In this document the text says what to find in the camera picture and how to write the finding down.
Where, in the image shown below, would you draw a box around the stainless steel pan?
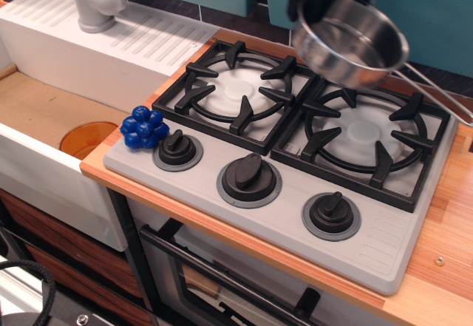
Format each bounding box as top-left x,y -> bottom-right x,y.
292,0 -> 472,126

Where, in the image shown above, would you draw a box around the grey toy stove top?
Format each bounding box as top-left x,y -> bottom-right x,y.
103,41 -> 457,295

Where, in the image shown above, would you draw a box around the black middle stove knob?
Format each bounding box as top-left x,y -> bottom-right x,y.
217,153 -> 282,209

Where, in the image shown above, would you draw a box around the black stove knob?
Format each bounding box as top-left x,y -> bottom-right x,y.
217,153 -> 282,209
152,129 -> 203,172
302,191 -> 361,242

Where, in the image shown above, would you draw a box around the black left stove knob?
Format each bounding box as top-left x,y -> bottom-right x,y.
152,129 -> 203,172

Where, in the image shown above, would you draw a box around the blue toy blueberry cluster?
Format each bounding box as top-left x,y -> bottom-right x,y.
120,106 -> 169,149

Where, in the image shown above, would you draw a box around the black right stove knob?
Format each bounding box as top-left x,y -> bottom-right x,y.
302,191 -> 361,242

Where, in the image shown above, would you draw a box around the black left burner grate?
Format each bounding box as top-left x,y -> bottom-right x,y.
152,41 -> 321,155

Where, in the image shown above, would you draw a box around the black burner grate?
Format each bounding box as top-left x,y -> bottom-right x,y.
152,41 -> 321,155
270,78 -> 452,213

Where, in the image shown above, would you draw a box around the teal cabinet right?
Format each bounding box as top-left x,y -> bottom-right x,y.
264,0 -> 473,79

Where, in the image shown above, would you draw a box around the black right burner grate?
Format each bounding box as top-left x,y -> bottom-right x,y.
270,78 -> 452,213

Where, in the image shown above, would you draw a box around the grey toy faucet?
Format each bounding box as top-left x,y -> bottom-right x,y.
75,0 -> 127,33

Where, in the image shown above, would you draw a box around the white sink unit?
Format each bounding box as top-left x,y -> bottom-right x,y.
1,0 -> 217,251

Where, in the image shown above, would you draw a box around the wooden drawer fronts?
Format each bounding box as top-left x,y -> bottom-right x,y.
1,191 -> 157,325

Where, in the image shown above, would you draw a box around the oven door with handle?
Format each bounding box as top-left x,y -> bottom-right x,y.
138,218 -> 389,325

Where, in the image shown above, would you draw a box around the black braided cable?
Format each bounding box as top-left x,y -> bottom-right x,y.
0,260 -> 58,326

